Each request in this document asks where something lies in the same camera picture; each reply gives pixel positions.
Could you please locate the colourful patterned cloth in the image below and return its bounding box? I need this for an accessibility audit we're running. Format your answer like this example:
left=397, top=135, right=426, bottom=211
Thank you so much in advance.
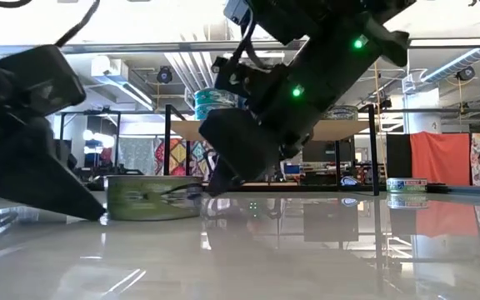
left=154, top=139, right=216, bottom=178

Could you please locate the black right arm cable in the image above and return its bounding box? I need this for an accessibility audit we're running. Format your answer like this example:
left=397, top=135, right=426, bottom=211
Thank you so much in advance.
left=230, top=7, right=268, bottom=70

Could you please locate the orange curtain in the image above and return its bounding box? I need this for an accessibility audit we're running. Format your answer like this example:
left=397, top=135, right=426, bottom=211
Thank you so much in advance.
left=409, top=131, right=472, bottom=187

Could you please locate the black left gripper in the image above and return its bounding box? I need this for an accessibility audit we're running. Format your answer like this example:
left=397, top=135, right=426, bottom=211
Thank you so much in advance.
left=0, top=52, right=107, bottom=222

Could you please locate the black partition panel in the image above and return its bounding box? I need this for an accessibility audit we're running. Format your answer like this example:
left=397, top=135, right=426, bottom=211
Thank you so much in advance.
left=386, top=133, right=412, bottom=179

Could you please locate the yellow rope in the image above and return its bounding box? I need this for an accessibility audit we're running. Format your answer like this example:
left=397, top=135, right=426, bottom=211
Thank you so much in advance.
left=372, top=62, right=387, bottom=178

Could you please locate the light blue ceiling pipe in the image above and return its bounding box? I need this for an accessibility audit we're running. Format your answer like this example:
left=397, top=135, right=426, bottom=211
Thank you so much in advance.
left=421, top=47, right=480, bottom=84

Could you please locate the wooden shelf with black frame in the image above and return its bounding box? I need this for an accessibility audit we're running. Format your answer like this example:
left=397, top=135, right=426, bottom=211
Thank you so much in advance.
left=163, top=103, right=380, bottom=198

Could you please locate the white ceiling light bar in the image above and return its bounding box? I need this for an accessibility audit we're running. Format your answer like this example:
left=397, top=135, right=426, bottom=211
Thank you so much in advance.
left=256, top=50, right=286, bottom=60

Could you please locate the teal green tuna can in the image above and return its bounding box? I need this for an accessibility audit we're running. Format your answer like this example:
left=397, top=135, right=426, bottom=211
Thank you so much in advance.
left=193, top=87, right=240, bottom=106

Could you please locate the teal light tuna can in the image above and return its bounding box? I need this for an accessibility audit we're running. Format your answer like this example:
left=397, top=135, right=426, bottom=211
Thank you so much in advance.
left=193, top=102, right=245, bottom=122

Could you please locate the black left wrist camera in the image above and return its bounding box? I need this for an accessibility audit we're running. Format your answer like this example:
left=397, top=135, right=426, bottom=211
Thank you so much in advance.
left=0, top=44, right=88, bottom=118

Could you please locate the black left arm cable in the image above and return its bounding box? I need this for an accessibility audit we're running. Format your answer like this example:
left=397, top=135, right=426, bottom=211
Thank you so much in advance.
left=0, top=0, right=102, bottom=48

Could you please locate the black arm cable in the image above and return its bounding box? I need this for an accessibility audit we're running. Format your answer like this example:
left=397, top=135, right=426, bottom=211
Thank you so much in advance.
left=230, top=7, right=268, bottom=70
left=0, top=0, right=102, bottom=48

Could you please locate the green red labelled can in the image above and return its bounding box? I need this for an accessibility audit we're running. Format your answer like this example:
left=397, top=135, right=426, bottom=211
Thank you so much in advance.
left=386, top=177, right=428, bottom=195

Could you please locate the black metal rack frame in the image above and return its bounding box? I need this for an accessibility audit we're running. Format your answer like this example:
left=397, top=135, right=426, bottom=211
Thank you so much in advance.
left=58, top=108, right=123, bottom=176

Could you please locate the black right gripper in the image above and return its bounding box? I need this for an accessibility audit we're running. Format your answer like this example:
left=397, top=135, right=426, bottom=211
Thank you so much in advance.
left=197, top=107, right=283, bottom=198

